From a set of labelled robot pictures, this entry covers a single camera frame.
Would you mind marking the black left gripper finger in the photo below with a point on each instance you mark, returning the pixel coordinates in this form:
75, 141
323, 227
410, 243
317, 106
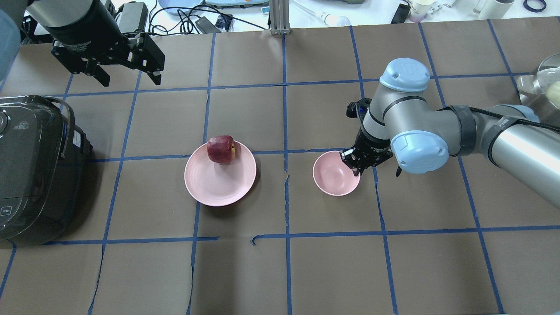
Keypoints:
147, 57
78, 64

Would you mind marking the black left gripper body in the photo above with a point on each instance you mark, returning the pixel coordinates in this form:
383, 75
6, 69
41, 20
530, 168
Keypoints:
72, 22

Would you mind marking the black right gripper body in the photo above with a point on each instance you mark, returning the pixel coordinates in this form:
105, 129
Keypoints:
370, 145

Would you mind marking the pink bowl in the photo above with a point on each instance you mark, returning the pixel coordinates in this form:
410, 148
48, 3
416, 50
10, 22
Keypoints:
332, 176

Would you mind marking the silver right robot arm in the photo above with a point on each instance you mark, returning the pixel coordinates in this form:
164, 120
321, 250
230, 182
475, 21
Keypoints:
398, 122

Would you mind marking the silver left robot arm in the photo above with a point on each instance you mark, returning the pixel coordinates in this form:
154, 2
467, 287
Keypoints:
19, 20

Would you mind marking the blue plate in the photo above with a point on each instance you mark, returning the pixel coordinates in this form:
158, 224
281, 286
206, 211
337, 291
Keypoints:
172, 6

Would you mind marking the red apple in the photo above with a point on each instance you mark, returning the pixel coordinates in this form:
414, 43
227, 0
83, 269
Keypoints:
222, 149

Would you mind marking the pink plate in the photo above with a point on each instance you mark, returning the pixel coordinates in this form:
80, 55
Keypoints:
215, 184

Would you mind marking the black power adapter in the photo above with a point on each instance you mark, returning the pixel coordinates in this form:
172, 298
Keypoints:
133, 17

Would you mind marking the small black adapter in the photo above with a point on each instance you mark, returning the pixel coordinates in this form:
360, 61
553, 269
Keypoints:
204, 26

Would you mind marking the dark brown rice cooker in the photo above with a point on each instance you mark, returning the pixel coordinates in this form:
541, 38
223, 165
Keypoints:
42, 155

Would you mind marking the white paper cup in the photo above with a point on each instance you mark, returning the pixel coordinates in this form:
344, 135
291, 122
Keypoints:
419, 9

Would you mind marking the steel steamer pot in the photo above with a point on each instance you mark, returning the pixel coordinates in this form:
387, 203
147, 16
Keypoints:
532, 87

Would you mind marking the white steamed bun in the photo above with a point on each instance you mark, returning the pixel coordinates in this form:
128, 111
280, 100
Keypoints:
553, 93

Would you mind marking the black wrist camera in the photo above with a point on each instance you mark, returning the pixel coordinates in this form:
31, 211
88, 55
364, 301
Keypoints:
358, 109

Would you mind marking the aluminium frame post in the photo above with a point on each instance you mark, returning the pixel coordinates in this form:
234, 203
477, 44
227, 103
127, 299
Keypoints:
279, 17

